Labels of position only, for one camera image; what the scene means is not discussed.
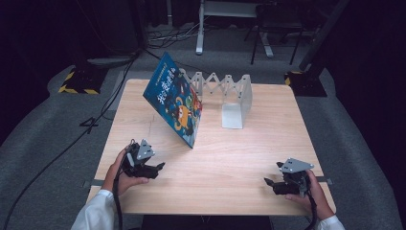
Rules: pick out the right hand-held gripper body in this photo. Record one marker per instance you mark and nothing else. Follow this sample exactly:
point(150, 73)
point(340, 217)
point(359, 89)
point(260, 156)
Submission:
point(297, 179)

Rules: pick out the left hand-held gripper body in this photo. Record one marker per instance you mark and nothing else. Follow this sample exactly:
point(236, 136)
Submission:
point(135, 163)

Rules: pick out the blue cartoon picture book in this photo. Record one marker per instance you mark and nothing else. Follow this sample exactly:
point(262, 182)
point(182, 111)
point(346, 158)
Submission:
point(174, 99)

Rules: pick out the grey expandable bookend rack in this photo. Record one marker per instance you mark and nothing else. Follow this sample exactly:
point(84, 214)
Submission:
point(234, 111)

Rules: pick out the person's left hand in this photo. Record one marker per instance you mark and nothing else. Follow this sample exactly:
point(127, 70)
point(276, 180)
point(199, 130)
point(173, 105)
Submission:
point(118, 180)

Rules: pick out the person's right hand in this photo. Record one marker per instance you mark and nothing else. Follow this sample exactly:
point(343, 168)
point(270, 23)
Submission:
point(319, 201)

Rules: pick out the yellow-black striped stand base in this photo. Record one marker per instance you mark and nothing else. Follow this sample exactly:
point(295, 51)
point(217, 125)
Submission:
point(306, 84)
point(81, 81)

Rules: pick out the black chair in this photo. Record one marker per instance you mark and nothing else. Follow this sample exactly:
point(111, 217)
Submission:
point(277, 22)

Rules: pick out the grey table edge bracket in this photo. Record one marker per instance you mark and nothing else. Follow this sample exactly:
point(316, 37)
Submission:
point(92, 183)
point(326, 180)

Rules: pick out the white desk frame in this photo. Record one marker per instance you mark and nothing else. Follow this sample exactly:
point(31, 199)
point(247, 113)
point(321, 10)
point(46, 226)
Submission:
point(200, 32)

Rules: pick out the dark slanted metal post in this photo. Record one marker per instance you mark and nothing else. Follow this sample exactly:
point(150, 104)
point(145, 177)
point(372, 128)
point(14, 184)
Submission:
point(322, 35)

